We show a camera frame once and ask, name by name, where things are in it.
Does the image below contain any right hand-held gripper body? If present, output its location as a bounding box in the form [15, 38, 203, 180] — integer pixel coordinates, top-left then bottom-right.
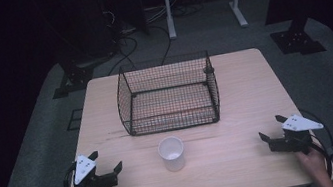
[264, 109, 328, 161]

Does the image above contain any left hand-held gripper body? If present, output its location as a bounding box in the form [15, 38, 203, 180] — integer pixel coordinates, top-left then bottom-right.
[68, 150, 119, 187]

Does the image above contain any translucent white plastic cup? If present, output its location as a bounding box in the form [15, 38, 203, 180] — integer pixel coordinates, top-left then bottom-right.
[155, 134, 189, 175]

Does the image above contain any black wire mesh basket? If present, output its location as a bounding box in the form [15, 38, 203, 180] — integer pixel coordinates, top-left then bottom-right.
[110, 49, 225, 140]

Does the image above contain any person's right hand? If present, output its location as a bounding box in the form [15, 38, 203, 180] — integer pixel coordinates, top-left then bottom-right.
[295, 142, 333, 187]

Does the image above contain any black stand base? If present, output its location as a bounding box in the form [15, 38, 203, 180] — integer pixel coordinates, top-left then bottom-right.
[267, 13, 328, 60]
[46, 56, 99, 100]

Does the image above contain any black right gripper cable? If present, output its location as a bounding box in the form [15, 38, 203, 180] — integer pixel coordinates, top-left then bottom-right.
[298, 103, 333, 183]

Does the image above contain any black square floor frame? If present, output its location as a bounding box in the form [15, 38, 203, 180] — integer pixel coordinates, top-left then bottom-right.
[63, 108, 87, 132]

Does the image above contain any black floor cable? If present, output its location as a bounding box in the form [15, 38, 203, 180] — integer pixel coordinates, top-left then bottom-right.
[147, 21, 176, 68]
[101, 32, 144, 77]

